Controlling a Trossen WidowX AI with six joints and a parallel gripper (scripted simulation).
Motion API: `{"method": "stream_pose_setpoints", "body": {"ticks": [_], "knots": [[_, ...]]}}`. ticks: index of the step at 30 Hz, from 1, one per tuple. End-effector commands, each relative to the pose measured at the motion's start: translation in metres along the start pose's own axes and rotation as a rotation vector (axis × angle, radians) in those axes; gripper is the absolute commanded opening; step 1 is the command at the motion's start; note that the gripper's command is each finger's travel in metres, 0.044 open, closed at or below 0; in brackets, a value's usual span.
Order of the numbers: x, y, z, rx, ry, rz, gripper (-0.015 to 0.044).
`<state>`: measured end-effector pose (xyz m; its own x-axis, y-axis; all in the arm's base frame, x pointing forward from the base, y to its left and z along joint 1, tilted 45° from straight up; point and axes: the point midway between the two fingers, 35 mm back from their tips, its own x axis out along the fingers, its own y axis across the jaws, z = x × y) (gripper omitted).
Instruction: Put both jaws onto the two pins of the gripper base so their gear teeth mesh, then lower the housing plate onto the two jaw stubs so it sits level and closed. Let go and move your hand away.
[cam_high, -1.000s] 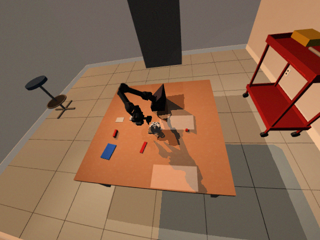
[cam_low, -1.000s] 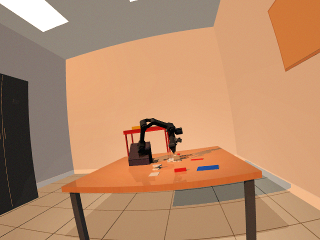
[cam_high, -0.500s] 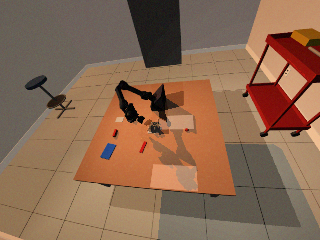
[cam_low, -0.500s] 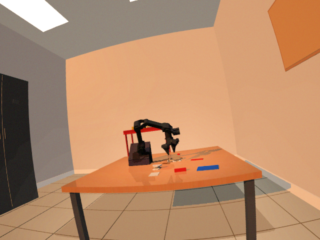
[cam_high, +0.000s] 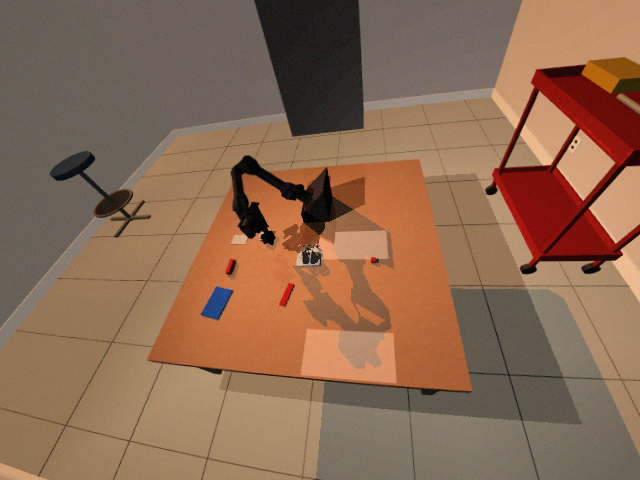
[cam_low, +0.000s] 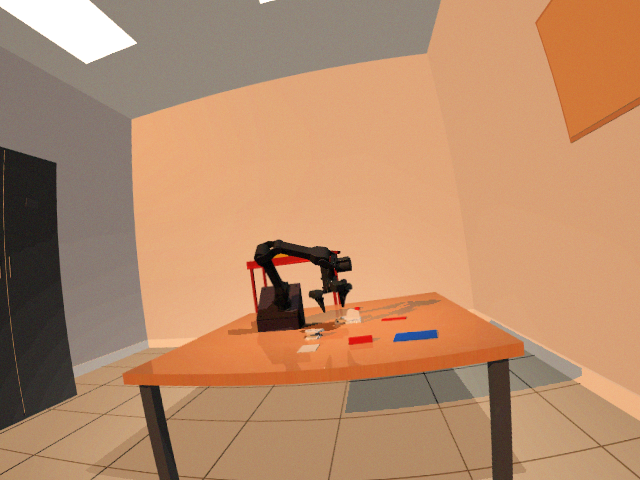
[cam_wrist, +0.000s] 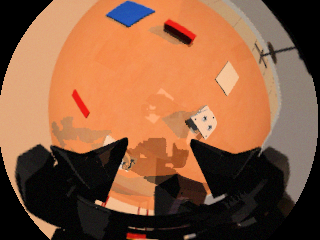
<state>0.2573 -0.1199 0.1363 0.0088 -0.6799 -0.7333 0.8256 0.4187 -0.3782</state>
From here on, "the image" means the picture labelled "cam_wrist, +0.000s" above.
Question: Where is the blue flat rectangular plate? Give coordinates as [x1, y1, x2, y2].
[105, 0, 155, 28]

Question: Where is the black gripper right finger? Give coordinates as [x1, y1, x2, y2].
[189, 139, 263, 199]

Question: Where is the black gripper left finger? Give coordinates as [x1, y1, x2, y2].
[51, 137, 129, 203]

